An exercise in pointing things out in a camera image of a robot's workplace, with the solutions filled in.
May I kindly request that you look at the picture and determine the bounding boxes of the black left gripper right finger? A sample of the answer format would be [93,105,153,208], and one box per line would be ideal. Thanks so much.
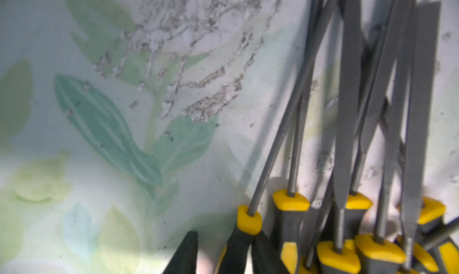
[251,231,289,274]

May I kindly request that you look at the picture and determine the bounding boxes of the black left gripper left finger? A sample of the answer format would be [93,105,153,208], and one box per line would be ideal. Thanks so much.
[163,231,198,274]

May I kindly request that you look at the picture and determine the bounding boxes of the file tool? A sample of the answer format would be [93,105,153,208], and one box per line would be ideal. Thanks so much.
[304,0,406,271]
[316,0,362,274]
[270,0,325,274]
[376,94,459,274]
[214,0,338,274]

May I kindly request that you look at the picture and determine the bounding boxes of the round file in pile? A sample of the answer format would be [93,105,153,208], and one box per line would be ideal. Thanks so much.
[354,0,415,274]

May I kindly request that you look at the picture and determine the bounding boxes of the flat file in pile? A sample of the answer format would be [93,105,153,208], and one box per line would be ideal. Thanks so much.
[400,0,442,274]

